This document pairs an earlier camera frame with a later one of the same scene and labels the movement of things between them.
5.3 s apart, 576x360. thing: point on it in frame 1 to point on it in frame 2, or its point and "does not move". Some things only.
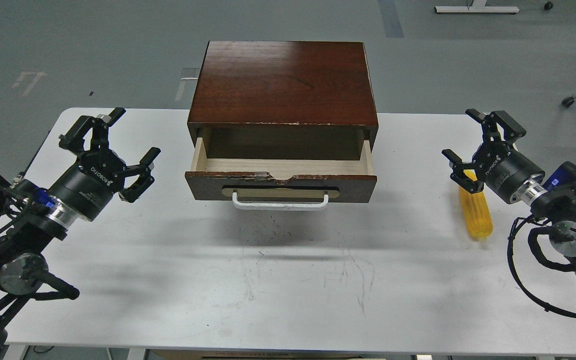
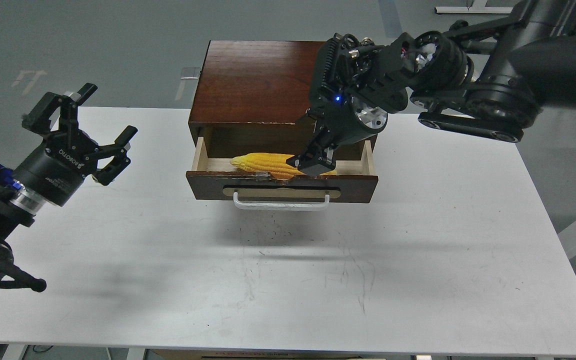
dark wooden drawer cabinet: x=283 y=100 does not move
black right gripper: x=503 y=169 to x=336 y=121
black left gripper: x=87 y=187 to x=54 y=170
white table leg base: x=476 y=6 does not move
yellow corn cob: x=477 y=210 to x=275 y=163
